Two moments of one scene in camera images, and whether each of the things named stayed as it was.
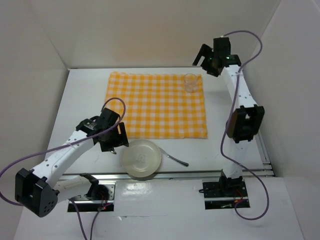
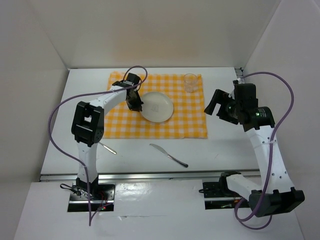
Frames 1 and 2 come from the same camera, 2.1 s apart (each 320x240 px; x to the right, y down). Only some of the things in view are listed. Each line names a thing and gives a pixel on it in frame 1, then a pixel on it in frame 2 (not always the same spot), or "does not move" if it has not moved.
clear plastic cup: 190,81 does not move
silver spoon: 163,152 does not move
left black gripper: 121,139 -> 137,106
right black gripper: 206,51 -> 220,96
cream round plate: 141,158 -> 157,107
